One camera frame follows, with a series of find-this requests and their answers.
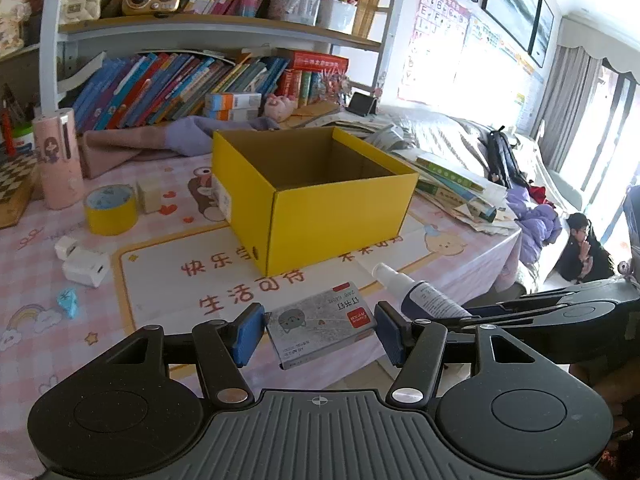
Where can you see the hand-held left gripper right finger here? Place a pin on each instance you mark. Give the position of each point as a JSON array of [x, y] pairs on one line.
[[391, 334]]

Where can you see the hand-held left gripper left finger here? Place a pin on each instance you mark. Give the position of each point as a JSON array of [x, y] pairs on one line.
[[248, 334]]

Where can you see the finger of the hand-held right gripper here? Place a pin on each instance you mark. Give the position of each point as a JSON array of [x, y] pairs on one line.
[[560, 294], [515, 319]]

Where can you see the spray bottle with dark label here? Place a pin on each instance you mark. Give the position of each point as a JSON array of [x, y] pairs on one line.
[[430, 300]]

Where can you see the grey staple box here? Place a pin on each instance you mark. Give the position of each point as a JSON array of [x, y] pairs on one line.
[[315, 327]]

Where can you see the yellow cardboard box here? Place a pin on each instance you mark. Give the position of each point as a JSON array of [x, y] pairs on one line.
[[340, 220]]

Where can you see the large white charger adapter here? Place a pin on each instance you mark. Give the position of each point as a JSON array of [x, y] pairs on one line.
[[85, 269]]

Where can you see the small white charger plug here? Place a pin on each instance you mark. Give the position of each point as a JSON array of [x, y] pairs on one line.
[[66, 249]]

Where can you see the purple jacket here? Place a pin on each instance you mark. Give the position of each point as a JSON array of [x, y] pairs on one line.
[[537, 225]]

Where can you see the pink checked printed tablecloth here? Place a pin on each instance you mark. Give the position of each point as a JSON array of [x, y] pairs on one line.
[[165, 280]]

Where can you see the red cloth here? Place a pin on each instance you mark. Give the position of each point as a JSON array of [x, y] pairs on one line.
[[542, 194]]

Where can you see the pile of books and papers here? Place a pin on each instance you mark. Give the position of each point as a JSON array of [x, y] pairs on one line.
[[450, 200]]

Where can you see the dark backpack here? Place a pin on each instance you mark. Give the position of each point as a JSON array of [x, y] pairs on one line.
[[502, 157]]

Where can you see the green cover workbook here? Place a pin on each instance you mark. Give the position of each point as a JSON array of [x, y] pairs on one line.
[[450, 172]]

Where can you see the small beige cube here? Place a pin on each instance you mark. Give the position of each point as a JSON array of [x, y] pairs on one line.
[[148, 197]]

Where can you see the yellow tape roll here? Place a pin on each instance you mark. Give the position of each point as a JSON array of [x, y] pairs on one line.
[[107, 220]]

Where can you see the small light blue clip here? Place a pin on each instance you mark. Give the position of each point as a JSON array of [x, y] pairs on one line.
[[67, 304]]

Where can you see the grey curtain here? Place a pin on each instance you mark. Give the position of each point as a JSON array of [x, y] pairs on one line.
[[572, 110]]

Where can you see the grey plastic bag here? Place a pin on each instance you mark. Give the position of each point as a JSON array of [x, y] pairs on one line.
[[385, 137]]

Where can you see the lavender cloth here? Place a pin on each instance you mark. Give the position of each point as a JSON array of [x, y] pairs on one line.
[[195, 132]]

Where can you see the dusty pink cloth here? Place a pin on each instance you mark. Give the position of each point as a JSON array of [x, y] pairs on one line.
[[125, 147]]

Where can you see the pink pig plush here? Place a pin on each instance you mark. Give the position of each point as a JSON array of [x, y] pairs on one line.
[[279, 107]]

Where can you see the brown paper envelope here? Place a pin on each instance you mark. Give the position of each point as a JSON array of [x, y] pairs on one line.
[[312, 112]]

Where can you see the small black phone stand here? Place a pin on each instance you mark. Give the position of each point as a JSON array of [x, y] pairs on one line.
[[362, 104]]

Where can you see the orange and white carton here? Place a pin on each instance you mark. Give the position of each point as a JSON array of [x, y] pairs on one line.
[[232, 101]]

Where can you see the pink tumbler bottle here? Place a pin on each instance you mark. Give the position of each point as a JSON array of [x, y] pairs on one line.
[[59, 170]]

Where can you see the colourful acrylic figure stand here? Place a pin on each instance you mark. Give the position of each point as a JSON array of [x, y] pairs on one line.
[[336, 89]]

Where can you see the red and green book set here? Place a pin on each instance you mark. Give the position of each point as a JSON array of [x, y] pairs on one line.
[[300, 87]]

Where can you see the wooden chessboard box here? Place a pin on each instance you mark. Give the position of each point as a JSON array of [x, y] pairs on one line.
[[15, 195]]

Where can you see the thick red book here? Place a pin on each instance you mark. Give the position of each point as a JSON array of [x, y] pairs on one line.
[[320, 61]]

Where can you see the desk pen holder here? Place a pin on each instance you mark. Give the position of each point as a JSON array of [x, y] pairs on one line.
[[17, 130]]

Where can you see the white desk bookshelf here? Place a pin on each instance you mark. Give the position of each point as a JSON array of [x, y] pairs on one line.
[[200, 27]]

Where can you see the white box of markers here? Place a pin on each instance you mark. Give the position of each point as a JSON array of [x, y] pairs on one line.
[[336, 17]]

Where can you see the bamboo slat organizer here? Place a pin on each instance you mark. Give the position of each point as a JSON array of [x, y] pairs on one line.
[[374, 5]]

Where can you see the pink floral plush toy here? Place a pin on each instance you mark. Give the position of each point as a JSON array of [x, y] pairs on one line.
[[12, 20]]

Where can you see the pale wall poster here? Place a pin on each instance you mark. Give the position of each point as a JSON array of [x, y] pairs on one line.
[[500, 75]]

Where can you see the alphabet wall poster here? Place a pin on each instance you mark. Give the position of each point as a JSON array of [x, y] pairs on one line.
[[435, 40]]

